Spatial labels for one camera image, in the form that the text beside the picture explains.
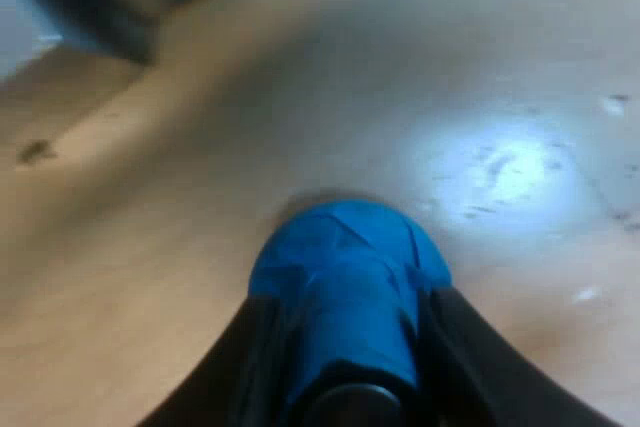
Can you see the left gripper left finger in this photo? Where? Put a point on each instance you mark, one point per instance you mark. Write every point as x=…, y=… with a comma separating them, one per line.
x=235, y=362

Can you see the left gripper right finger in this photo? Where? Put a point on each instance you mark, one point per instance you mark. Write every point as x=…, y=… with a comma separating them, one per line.
x=470, y=367

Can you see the bright blue tamper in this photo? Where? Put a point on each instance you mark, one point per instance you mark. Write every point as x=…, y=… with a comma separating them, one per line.
x=345, y=297

